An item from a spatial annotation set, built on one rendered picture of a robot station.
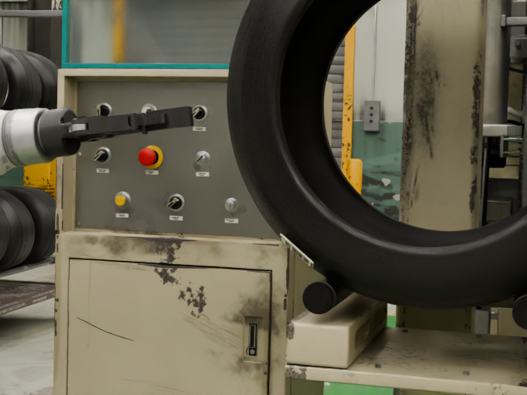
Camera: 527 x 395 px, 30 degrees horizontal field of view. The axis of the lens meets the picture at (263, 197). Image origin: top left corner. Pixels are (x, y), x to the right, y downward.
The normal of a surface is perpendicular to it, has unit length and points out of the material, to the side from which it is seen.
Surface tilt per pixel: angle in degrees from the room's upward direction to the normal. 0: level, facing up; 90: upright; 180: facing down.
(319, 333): 90
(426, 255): 101
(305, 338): 90
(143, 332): 90
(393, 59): 90
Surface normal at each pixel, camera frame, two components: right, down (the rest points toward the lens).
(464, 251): -0.22, 0.22
